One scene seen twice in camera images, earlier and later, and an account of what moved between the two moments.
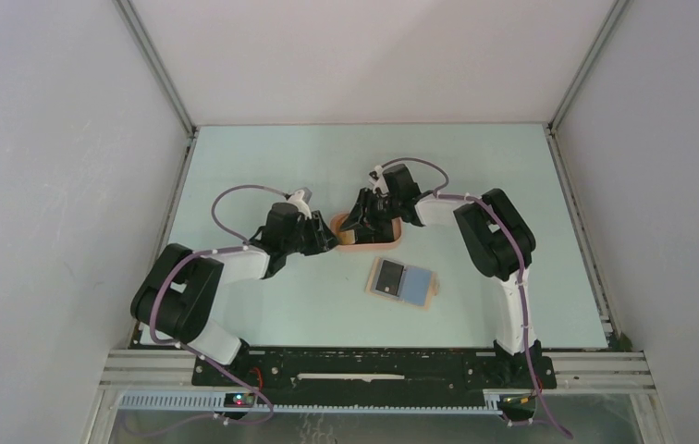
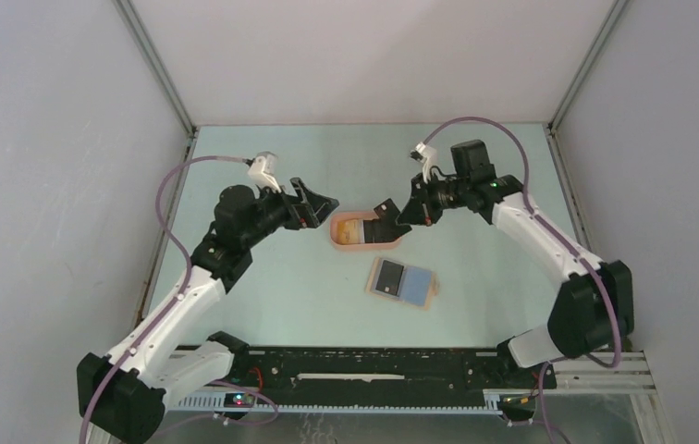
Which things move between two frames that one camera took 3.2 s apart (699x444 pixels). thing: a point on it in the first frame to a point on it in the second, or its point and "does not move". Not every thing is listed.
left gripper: (323, 239) to (308, 211)
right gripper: (365, 225) to (415, 212)
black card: (389, 277) does not move
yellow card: (348, 237) does not move
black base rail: (376, 372) does not move
